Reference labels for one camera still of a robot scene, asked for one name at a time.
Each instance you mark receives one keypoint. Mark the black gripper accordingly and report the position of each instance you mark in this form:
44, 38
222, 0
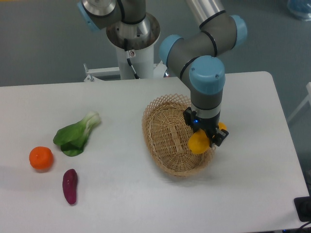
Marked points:
209, 125

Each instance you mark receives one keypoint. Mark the yellow mango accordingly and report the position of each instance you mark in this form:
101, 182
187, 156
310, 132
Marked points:
199, 143

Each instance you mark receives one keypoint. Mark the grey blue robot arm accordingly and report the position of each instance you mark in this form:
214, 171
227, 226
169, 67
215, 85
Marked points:
195, 60

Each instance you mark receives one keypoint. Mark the woven wicker basket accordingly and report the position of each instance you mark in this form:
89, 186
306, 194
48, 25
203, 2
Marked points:
166, 136

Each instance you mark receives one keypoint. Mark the black device at table edge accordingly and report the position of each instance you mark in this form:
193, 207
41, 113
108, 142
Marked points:
303, 208

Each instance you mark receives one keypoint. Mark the green bok choy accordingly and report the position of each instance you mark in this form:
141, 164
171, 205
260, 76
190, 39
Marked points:
73, 138

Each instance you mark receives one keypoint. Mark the purple sweet potato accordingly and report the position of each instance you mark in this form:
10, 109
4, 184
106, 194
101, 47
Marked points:
69, 184

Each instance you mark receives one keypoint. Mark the blue object top right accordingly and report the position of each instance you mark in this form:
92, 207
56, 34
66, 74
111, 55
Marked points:
301, 9

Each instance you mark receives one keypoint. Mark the orange tangerine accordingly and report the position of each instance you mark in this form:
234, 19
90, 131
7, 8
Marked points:
41, 158

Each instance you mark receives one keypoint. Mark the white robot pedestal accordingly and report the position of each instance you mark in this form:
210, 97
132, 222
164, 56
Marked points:
134, 46

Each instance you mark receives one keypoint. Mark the white frame at right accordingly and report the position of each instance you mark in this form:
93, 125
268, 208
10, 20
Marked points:
304, 105

